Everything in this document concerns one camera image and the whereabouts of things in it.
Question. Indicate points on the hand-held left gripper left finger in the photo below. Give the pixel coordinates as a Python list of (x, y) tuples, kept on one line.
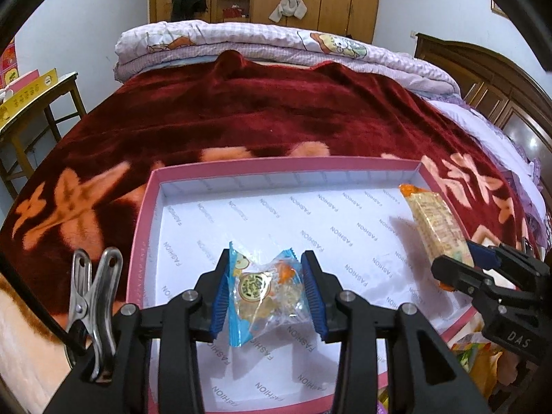
[(219, 295)]

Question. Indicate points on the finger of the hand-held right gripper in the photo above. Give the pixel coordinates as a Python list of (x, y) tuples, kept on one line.
[(483, 255), (453, 272)]

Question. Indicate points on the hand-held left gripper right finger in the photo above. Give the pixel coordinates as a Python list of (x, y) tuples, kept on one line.
[(315, 295)]

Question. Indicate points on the blue clear candy packet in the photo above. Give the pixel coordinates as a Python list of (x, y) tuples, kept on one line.
[(263, 293)]

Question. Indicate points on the orange cracker packet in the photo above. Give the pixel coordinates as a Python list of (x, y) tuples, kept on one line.
[(435, 220)]

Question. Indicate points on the pink cardboard box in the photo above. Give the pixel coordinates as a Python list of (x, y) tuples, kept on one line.
[(302, 224)]

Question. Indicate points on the yellow snack packet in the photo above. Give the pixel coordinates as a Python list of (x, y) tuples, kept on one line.
[(481, 364)]

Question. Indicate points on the lavender bed sheet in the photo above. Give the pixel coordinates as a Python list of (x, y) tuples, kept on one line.
[(487, 138)]

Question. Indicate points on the metal spring clip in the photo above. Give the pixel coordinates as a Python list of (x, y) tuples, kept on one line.
[(97, 306)]

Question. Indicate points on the dark wooden headboard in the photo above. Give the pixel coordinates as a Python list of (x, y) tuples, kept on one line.
[(487, 73)]

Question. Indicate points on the red and peach plush blanket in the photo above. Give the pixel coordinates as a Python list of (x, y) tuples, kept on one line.
[(215, 112)]

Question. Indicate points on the wooden side table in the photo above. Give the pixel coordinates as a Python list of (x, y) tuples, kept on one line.
[(51, 103)]

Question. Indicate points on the folded checked quilt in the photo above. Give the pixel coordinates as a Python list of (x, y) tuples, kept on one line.
[(258, 39)]

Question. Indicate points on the yellow cardboard box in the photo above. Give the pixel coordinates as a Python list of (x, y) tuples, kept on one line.
[(26, 95)]

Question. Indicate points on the red basket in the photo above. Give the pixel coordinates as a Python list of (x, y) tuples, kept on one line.
[(235, 13)]

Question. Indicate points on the white towel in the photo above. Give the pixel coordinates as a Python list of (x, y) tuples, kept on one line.
[(288, 5)]

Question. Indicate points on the framed wall picture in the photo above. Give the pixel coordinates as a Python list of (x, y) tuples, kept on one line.
[(498, 7)]

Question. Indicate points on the red wall calendar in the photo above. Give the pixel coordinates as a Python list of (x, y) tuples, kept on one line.
[(8, 62)]

